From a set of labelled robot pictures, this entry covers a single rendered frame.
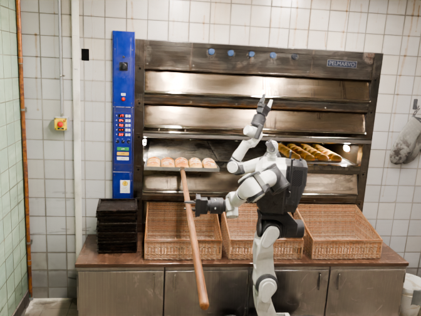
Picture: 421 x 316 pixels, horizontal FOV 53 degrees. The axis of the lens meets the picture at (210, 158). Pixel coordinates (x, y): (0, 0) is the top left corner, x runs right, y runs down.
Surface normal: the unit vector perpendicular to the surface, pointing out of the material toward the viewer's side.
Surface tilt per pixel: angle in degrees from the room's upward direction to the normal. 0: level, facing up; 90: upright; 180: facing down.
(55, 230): 90
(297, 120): 70
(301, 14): 90
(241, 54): 90
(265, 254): 114
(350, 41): 90
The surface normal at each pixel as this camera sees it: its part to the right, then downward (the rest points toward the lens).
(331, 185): 0.12, -0.13
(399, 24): 0.11, 0.22
